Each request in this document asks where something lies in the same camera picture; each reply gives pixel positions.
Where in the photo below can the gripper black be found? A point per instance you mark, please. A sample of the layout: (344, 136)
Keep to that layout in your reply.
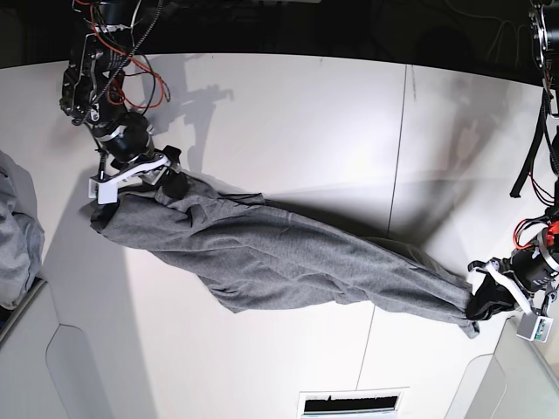
(129, 141)
(534, 266)

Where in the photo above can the grey t-shirt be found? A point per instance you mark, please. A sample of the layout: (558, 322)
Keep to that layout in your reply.
(253, 254)

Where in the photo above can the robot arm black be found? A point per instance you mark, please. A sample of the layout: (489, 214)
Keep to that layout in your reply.
(109, 36)
(543, 17)

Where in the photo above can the right white bin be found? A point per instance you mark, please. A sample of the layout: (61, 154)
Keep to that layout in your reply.
(515, 381)

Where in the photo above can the white bin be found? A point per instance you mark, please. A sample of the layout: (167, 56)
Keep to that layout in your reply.
(515, 381)
(47, 368)

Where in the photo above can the grey cloth pile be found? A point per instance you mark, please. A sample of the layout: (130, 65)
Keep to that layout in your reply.
(22, 236)

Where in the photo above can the left white bin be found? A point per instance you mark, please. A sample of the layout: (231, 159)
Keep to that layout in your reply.
(47, 368)

